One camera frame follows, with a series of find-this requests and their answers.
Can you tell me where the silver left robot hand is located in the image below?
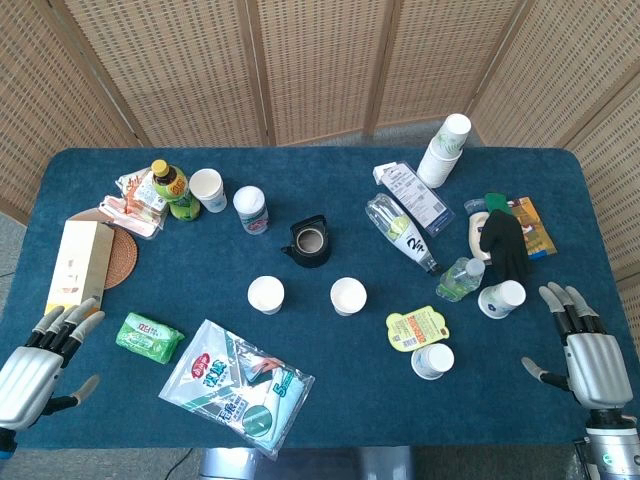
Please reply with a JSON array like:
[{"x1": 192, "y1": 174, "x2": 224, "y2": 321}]
[{"x1": 0, "y1": 297, "x2": 106, "y2": 432}]

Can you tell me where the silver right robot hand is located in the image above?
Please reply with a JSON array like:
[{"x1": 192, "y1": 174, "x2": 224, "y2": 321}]
[{"x1": 521, "y1": 281, "x2": 634, "y2": 414}]

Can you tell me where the white paper cup blue print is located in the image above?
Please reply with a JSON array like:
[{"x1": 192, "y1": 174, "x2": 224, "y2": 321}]
[
  {"x1": 188, "y1": 168, "x2": 229, "y2": 215},
  {"x1": 410, "y1": 342, "x2": 456, "y2": 381},
  {"x1": 247, "y1": 275, "x2": 286, "y2": 316}
]

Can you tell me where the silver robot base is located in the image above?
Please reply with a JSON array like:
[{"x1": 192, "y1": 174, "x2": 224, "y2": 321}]
[{"x1": 199, "y1": 445, "x2": 416, "y2": 480}]

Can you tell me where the white paper cup blue logo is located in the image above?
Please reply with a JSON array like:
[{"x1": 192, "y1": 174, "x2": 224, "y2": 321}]
[{"x1": 477, "y1": 279, "x2": 527, "y2": 320}]

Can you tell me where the plain white paper cup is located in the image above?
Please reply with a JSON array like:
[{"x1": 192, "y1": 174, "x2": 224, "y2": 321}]
[
  {"x1": 329, "y1": 277, "x2": 368, "y2": 318},
  {"x1": 416, "y1": 139, "x2": 464, "y2": 190}
]

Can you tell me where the paper cup green leaf print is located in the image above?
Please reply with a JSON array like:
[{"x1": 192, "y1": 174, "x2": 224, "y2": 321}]
[{"x1": 433, "y1": 113, "x2": 473, "y2": 154}]

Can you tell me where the beige and gold carton box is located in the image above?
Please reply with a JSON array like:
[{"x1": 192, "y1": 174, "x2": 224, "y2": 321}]
[{"x1": 43, "y1": 219, "x2": 117, "y2": 317}]

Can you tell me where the green tissue pack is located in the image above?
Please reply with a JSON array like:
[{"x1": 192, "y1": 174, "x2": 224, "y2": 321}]
[{"x1": 115, "y1": 312, "x2": 185, "y2": 365}]

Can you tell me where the brown woven round coaster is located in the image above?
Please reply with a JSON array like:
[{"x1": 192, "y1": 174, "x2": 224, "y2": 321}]
[{"x1": 102, "y1": 228, "x2": 139, "y2": 291}]

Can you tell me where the black and green work glove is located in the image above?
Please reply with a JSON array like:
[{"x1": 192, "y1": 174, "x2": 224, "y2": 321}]
[{"x1": 478, "y1": 192, "x2": 534, "y2": 285}]

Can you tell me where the small clear green-tinted bottle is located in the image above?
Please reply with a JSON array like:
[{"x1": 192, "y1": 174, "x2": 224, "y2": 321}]
[{"x1": 435, "y1": 256, "x2": 486, "y2": 303}]

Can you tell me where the brown round wooden board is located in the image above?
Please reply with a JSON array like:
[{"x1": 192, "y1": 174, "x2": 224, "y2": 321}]
[{"x1": 67, "y1": 207, "x2": 119, "y2": 226}]

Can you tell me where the cream tube clear cap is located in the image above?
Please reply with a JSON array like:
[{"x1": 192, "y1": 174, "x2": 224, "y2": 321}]
[{"x1": 464, "y1": 198, "x2": 494, "y2": 261}]

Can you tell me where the yellow-green cloud-shaped package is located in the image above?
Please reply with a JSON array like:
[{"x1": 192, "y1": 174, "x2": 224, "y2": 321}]
[{"x1": 385, "y1": 305, "x2": 451, "y2": 353}]

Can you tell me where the pink and white snack packet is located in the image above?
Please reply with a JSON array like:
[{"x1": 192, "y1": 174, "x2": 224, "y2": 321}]
[{"x1": 97, "y1": 193, "x2": 167, "y2": 240}]

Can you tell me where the clear bag of cleaning cloths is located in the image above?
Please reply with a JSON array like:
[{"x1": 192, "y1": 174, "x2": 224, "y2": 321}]
[{"x1": 158, "y1": 318, "x2": 316, "y2": 461}]

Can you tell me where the white snack packet orange print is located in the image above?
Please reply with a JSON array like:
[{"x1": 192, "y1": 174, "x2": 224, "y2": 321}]
[{"x1": 115, "y1": 167, "x2": 169, "y2": 217}]

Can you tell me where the green tea bottle yellow cap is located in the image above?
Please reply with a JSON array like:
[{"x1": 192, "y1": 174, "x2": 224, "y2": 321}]
[{"x1": 150, "y1": 159, "x2": 202, "y2": 222}]

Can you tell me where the clear bottle black label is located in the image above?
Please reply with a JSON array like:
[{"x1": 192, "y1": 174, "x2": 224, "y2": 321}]
[{"x1": 364, "y1": 192, "x2": 444, "y2": 276}]

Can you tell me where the blue white carton box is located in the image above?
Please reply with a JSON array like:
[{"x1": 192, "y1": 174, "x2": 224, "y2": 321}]
[{"x1": 372, "y1": 159, "x2": 457, "y2": 239}]

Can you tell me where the white wet wipes canister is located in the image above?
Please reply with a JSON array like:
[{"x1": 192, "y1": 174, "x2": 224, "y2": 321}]
[{"x1": 232, "y1": 185, "x2": 270, "y2": 236}]

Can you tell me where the black cast iron teapot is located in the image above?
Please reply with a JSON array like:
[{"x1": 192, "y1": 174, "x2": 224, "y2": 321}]
[{"x1": 279, "y1": 214, "x2": 333, "y2": 270}]

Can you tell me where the woven bamboo folding screen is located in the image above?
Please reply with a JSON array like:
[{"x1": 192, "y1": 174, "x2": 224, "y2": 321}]
[{"x1": 0, "y1": 0, "x2": 640, "y2": 281}]

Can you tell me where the black floor cable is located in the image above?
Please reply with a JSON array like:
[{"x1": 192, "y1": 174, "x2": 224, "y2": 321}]
[{"x1": 169, "y1": 446, "x2": 195, "y2": 480}]

